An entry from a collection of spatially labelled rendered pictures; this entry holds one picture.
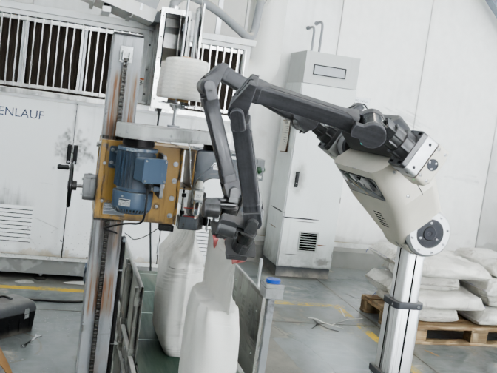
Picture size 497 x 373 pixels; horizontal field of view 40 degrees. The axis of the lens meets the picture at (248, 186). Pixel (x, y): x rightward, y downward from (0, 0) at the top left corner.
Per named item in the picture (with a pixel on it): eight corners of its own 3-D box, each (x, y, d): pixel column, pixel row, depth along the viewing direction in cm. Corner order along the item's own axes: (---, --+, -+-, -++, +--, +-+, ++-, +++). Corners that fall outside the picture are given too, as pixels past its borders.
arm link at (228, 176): (216, 78, 237) (209, 79, 247) (200, 81, 235) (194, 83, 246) (244, 197, 244) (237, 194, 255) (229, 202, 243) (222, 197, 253)
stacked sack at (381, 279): (458, 299, 557) (461, 282, 555) (386, 296, 535) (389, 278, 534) (429, 285, 596) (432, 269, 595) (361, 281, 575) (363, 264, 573)
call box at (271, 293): (282, 299, 281) (285, 285, 280) (264, 298, 279) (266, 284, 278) (277, 294, 289) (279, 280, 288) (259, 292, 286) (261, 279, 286)
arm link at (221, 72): (217, 54, 236) (210, 56, 246) (198, 89, 236) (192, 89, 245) (322, 115, 249) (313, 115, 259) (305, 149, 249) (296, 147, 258)
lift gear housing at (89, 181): (94, 202, 274) (97, 175, 273) (80, 200, 273) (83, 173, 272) (93, 198, 284) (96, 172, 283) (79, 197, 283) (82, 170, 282)
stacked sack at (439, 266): (494, 285, 514) (497, 266, 512) (414, 279, 496) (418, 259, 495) (463, 270, 554) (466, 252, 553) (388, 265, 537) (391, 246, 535)
